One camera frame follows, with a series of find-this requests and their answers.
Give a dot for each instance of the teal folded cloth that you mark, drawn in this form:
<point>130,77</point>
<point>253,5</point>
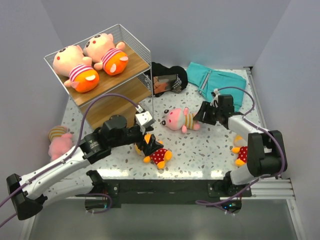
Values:
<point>207,80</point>

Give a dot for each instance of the yellow frog plush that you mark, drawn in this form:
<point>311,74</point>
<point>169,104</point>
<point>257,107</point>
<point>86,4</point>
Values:
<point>159,158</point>
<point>241,150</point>

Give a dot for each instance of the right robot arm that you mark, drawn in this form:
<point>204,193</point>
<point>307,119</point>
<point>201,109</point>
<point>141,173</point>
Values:
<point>266,156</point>

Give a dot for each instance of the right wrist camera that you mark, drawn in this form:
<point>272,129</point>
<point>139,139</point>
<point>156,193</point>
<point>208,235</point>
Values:
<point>215,98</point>

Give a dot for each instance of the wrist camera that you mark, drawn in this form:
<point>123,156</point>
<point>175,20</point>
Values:
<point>215,98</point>
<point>144,120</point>

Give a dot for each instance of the yellow frog plush centre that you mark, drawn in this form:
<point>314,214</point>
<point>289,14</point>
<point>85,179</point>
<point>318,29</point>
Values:
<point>159,158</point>

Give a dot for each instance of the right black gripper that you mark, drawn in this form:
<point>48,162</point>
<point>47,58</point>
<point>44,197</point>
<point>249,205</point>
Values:
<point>205,107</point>

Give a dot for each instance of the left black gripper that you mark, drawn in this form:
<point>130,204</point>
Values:
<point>150,147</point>

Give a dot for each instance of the large black-haired boy plush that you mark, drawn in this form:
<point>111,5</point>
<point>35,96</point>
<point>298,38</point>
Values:
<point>105,54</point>

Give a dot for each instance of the pink frog plush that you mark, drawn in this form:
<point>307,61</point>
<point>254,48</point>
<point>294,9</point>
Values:
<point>180,119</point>
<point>61,141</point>

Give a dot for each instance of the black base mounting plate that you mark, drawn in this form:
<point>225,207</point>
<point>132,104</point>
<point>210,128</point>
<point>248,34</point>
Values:
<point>159,192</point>

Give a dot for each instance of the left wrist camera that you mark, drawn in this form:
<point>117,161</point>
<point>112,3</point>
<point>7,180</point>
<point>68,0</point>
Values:
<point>144,120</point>

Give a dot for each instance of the black printed garment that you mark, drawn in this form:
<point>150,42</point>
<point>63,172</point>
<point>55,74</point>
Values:
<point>168,79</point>

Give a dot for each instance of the yellow frog plush right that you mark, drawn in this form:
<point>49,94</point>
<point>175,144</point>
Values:
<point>241,150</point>

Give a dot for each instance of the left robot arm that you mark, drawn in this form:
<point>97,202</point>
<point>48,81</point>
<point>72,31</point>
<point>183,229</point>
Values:
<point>27,192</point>

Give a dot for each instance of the white wire wooden shelf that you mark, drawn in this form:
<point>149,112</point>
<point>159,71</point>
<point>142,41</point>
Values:
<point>88,111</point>

